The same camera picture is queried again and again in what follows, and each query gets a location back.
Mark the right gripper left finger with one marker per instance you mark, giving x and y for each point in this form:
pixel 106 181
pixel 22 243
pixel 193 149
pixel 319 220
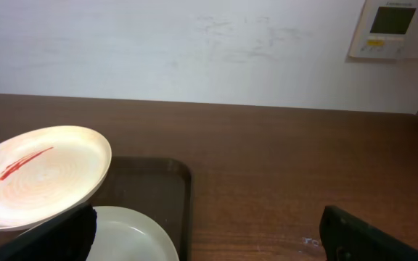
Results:
pixel 66 237

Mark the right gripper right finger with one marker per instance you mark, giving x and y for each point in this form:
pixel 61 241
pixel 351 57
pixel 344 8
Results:
pixel 348 238

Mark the pale green plate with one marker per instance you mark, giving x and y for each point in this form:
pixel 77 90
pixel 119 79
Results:
pixel 124 234

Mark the white plate top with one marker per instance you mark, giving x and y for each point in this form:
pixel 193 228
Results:
pixel 48 171

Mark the large brown serving tray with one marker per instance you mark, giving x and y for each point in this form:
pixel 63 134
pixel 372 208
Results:
pixel 160 188

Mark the white wall control panel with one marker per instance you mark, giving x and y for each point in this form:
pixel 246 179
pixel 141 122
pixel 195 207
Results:
pixel 387 29

